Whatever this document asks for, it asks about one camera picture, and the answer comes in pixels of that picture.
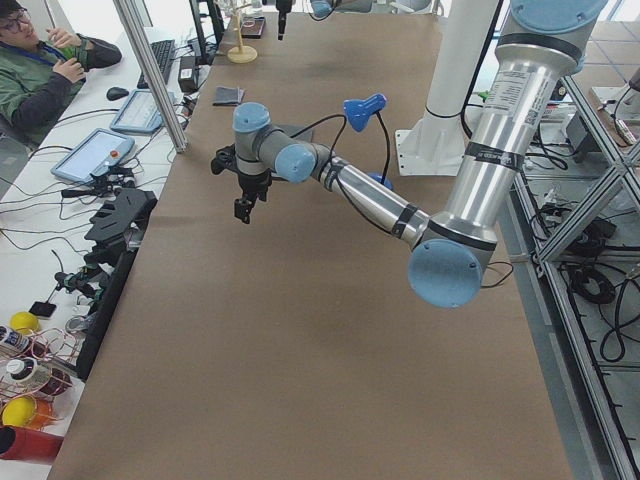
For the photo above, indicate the black computer mouse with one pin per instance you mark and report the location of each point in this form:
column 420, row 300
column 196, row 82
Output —
column 116, row 93

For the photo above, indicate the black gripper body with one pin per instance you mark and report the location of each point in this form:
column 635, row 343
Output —
column 251, row 183
column 283, row 14

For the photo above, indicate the black power adapter box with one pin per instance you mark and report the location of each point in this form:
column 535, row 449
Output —
column 188, row 74

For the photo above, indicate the yellow ball upper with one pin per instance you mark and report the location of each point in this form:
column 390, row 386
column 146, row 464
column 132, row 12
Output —
column 25, row 322

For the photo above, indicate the wooden mug tree stand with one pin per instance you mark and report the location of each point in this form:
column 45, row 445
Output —
column 239, row 11

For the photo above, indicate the far teach pendant tablet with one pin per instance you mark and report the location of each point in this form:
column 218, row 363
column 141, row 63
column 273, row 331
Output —
column 139, row 115

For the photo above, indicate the yellow ball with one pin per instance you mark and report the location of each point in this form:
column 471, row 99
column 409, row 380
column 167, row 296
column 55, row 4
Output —
column 25, row 322
column 19, row 412

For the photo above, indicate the yellow ball lower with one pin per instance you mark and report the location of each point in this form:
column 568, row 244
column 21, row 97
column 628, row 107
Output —
column 19, row 412

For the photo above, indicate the black plastic bracket stack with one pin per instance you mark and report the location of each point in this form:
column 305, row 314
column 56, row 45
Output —
column 129, row 211

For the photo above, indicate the person in green jacket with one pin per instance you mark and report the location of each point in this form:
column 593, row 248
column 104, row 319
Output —
column 40, row 78

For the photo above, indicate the near teach pendant tablet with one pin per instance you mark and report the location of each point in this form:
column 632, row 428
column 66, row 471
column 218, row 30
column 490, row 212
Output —
column 93, row 156

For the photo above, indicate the folded grey cloth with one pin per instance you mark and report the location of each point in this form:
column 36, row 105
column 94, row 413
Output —
column 228, row 96

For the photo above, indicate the copper wire bottle rack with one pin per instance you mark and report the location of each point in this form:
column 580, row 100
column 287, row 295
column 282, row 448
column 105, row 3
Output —
column 38, row 364

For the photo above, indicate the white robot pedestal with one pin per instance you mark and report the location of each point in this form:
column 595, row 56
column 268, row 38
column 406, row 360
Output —
column 436, row 143

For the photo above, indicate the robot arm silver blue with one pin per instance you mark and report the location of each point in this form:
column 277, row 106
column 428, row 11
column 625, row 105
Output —
column 540, row 42
column 320, row 10

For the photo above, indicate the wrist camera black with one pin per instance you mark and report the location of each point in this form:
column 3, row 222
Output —
column 224, row 159

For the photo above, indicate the teach pendant tablet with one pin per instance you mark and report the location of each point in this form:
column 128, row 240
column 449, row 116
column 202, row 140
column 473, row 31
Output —
column 93, row 156
column 139, row 115

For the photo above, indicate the red cylinder container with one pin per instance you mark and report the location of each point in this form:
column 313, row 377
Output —
column 29, row 445

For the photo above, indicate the black tray with frame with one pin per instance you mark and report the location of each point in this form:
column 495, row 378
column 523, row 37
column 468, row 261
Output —
column 252, row 28

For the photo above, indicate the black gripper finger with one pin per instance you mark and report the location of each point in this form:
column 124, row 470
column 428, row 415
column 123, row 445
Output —
column 242, row 209
column 282, row 19

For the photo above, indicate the black keyboard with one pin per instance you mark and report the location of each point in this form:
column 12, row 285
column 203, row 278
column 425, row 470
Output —
column 163, row 51

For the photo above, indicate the aluminium frame post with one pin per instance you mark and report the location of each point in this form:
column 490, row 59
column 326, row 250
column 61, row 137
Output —
column 135, row 32

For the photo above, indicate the grey laptop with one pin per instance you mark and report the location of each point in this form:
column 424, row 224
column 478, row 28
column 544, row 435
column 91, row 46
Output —
column 297, row 132

